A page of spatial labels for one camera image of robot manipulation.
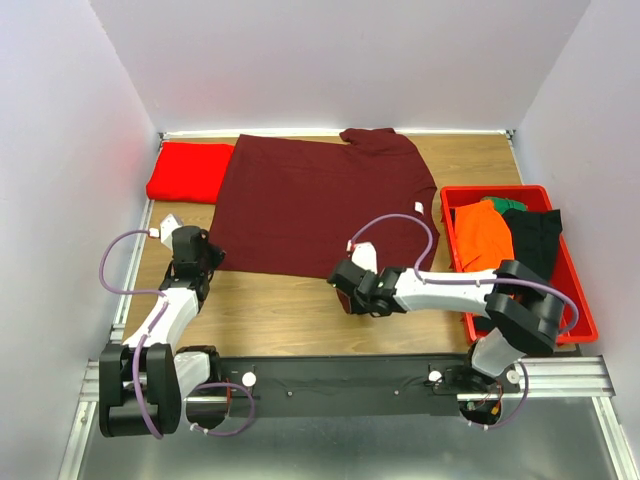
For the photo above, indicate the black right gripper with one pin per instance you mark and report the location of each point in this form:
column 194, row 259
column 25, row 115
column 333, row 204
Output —
column 343, row 279

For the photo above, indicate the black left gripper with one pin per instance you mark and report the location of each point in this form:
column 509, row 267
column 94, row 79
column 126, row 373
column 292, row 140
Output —
column 211, row 257

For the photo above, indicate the maroon t shirt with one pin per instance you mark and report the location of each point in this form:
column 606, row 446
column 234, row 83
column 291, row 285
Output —
column 289, row 207

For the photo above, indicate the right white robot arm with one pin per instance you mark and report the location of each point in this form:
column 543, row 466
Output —
column 525, row 312

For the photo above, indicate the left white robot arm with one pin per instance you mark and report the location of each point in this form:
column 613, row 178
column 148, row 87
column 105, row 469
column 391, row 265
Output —
column 141, row 388

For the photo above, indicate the folded red t shirt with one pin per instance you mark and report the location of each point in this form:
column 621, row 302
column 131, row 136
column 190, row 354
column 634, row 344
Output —
column 189, row 172

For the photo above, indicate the orange t shirt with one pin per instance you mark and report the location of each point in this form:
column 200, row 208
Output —
column 482, row 237

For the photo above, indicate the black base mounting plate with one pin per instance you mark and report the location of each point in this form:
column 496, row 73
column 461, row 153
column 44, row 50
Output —
column 344, row 386

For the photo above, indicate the green t shirt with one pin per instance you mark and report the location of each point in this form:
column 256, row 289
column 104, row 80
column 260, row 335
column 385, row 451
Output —
column 501, row 205

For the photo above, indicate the black t shirt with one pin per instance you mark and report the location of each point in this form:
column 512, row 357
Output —
column 535, row 239

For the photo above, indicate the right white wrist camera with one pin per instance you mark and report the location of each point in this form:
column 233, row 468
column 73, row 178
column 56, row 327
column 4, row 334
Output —
column 363, row 254

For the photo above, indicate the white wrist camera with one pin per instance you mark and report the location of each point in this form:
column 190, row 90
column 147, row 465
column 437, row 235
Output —
column 164, row 233
column 363, row 254

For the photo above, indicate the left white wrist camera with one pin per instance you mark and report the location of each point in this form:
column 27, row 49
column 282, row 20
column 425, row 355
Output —
column 164, row 233

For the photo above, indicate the aluminium frame rail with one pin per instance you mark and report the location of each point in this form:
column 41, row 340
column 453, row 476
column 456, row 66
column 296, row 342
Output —
column 568, row 377

